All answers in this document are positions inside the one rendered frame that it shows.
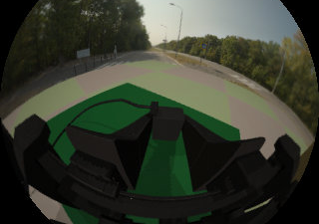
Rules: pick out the black cable with plug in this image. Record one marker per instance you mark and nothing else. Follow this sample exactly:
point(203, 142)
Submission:
point(167, 122)

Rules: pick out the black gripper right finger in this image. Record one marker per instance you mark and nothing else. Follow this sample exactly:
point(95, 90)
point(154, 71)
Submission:
point(208, 154)

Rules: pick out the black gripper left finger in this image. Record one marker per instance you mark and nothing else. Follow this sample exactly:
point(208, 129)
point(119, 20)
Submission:
point(125, 148)

